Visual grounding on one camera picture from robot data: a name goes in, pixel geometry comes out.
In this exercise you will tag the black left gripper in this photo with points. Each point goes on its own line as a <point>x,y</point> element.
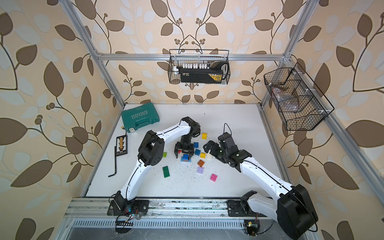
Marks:
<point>182,148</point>

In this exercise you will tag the orange lego brick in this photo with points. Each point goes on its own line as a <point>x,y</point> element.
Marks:
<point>201,163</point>

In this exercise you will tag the yellow sloped lego brick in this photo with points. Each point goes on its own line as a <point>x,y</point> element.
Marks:
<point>202,155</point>

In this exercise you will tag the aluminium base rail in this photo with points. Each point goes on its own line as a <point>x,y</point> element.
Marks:
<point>168,213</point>

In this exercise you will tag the black wire basket right wall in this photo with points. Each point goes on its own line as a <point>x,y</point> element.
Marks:
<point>313,107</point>

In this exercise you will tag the plastic bag in basket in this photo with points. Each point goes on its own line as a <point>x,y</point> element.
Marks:
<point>284,99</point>

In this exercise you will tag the black battery charger in basket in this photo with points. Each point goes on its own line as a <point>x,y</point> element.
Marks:
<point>211,73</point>

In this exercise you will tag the dark green long lego brick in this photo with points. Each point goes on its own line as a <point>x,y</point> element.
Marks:
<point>166,172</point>

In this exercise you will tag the black wire basket wall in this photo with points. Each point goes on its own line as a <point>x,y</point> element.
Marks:
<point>196,56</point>
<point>313,107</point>

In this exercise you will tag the pink lego brick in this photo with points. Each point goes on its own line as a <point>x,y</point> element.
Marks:
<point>213,177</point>

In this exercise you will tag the black parallel charging board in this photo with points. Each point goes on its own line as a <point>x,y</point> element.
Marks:
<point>121,145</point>

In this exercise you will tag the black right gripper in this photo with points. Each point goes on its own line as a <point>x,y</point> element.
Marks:
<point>213,151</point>

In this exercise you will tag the black allen key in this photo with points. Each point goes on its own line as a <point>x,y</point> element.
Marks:
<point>115,163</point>

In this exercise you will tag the black wire basket back wall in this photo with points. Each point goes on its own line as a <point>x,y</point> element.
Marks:
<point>196,56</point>

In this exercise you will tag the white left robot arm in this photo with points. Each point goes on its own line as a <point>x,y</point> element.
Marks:
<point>150,153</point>

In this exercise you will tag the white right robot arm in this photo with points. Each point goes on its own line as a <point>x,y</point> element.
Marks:
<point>290,206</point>

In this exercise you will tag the green plastic tool case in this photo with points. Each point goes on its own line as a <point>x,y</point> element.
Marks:
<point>139,117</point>

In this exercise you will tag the lilac lego brick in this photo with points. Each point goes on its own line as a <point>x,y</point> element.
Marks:
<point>200,170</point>

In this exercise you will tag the light blue lego brick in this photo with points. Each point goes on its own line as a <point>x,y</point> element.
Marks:
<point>185,160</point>

